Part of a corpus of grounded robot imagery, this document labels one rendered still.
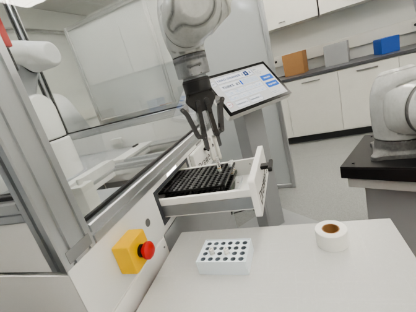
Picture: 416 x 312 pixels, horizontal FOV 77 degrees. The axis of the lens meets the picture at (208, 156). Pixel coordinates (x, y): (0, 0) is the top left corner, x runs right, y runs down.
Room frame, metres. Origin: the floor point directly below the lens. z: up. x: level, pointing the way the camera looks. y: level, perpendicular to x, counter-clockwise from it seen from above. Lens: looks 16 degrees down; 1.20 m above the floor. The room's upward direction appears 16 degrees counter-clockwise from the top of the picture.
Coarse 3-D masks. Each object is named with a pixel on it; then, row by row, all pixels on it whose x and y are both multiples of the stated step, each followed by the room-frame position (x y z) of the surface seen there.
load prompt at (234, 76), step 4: (236, 72) 1.72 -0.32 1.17; (240, 72) 1.73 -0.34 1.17; (244, 72) 1.74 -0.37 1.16; (248, 72) 1.75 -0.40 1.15; (252, 72) 1.76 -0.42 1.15; (224, 76) 1.68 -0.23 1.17; (228, 76) 1.68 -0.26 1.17; (232, 76) 1.69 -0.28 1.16; (236, 76) 1.70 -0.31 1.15; (240, 76) 1.71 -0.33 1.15; (244, 76) 1.71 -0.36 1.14; (216, 80) 1.63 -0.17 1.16; (220, 80) 1.64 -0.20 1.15; (224, 80) 1.65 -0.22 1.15; (228, 80) 1.65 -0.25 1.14
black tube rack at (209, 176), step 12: (204, 168) 0.88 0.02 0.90; (216, 168) 0.86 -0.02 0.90; (180, 180) 0.84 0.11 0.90; (192, 180) 0.80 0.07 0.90; (204, 180) 0.78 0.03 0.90; (216, 180) 0.75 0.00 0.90; (228, 180) 0.79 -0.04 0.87; (168, 192) 0.76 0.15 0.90; (180, 192) 0.75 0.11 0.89; (192, 192) 0.75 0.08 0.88; (204, 192) 0.75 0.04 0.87
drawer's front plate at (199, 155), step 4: (208, 136) 1.25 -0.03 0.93; (200, 144) 1.14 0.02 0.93; (196, 148) 1.09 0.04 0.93; (200, 148) 1.09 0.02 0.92; (192, 152) 1.04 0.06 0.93; (196, 152) 1.04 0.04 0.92; (200, 152) 1.08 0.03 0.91; (204, 152) 1.13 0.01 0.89; (208, 152) 1.17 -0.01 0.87; (192, 156) 1.00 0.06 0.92; (196, 156) 1.03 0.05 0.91; (200, 156) 1.07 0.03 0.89; (204, 156) 1.12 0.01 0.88; (192, 160) 1.00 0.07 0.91; (196, 160) 1.02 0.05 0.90; (200, 160) 1.06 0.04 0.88; (212, 160) 1.20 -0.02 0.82; (192, 164) 1.01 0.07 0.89; (196, 164) 1.01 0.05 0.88; (200, 164) 1.05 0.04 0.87; (208, 164) 1.13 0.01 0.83
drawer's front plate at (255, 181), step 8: (256, 152) 0.82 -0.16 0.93; (256, 160) 0.74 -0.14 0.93; (264, 160) 0.85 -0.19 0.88; (256, 168) 0.68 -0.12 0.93; (256, 176) 0.65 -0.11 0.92; (248, 184) 0.62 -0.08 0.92; (256, 184) 0.63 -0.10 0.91; (256, 192) 0.61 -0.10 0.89; (264, 192) 0.72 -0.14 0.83; (256, 200) 0.61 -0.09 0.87; (264, 200) 0.69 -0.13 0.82; (256, 208) 0.61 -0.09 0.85; (256, 216) 0.62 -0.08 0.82
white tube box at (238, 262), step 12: (216, 240) 0.60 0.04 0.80; (228, 240) 0.59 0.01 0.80; (240, 240) 0.57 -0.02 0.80; (204, 252) 0.57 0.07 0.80; (216, 252) 0.55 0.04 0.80; (240, 252) 0.53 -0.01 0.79; (252, 252) 0.55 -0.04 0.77; (204, 264) 0.53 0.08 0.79; (216, 264) 0.52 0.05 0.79; (228, 264) 0.50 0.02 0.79; (240, 264) 0.49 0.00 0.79
